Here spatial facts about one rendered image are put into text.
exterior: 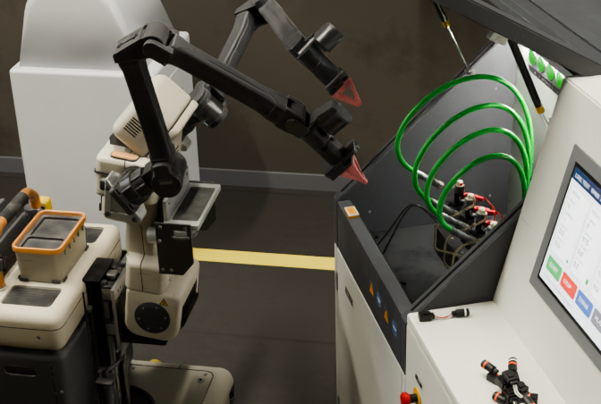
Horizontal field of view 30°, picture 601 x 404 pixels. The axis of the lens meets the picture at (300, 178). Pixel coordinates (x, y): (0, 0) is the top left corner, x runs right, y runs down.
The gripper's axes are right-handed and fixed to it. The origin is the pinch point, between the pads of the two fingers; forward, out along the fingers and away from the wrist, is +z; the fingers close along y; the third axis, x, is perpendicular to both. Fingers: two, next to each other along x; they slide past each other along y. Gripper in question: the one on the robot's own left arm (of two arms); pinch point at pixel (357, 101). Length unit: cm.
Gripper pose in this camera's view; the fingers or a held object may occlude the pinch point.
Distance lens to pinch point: 298.5
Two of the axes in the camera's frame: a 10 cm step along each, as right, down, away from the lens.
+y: -0.3, -2.1, 9.8
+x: -7.0, 7.0, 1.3
